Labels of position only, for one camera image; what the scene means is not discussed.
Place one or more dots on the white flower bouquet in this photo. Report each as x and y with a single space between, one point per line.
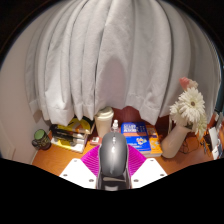
190 106

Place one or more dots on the red-brown book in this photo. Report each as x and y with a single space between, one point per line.
95 140

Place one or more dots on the cream tumbler with lid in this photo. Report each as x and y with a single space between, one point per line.
104 123

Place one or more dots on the white curtain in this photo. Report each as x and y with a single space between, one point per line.
116 53

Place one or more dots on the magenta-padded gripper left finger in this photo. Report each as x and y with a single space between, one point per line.
78 171

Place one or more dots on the dark grey computer mouse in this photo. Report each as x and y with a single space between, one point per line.
113 155

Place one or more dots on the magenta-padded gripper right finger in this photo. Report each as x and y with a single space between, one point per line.
148 170

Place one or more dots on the cream ceramic jug vase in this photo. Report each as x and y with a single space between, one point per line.
175 141

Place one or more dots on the blue book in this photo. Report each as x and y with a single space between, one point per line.
136 136

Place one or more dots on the orange book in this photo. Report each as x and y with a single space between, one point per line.
155 141

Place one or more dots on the clear spray bottle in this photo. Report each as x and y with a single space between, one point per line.
115 126

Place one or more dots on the dark mug with green inside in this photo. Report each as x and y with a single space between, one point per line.
41 140

